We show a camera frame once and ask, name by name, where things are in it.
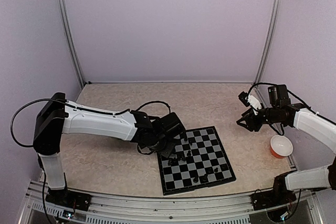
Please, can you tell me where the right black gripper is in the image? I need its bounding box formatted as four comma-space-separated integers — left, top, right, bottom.
237, 106, 280, 132

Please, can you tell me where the black grey chess board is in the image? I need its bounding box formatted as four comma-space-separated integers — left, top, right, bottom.
157, 126, 236, 196

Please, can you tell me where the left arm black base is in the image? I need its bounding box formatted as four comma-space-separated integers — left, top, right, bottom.
46, 188, 92, 211

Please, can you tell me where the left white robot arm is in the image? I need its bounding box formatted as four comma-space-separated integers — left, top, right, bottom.
33, 92, 186, 206

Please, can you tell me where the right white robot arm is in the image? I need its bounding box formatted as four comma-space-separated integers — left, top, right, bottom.
236, 82, 335, 205

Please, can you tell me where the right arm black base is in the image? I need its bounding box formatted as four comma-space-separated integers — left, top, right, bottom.
250, 172, 297, 210

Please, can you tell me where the orange white bowl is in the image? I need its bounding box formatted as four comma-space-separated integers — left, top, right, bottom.
270, 135, 293, 158

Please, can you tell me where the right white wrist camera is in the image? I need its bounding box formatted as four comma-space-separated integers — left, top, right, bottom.
238, 91, 263, 114

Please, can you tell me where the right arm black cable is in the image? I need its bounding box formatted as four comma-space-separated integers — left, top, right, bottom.
248, 82, 320, 135

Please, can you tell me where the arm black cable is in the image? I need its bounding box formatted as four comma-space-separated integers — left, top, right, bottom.
248, 82, 320, 135
10, 99, 173, 147

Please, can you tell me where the right aluminium frame post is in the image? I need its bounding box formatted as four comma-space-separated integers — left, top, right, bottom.
254, 0, 281, 83

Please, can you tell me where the aluminium frame post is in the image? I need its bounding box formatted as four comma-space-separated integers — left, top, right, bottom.
57, 0, 86, 88
254, 0, 281, 83

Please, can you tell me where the front aluminium rail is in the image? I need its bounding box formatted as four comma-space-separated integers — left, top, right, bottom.
15, 181, 325, 223

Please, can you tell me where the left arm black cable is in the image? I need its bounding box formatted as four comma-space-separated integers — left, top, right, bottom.
10, 99, 173, 147

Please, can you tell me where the left aluminium frame post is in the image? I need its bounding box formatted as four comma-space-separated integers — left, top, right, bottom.
57, 0, 86, 88

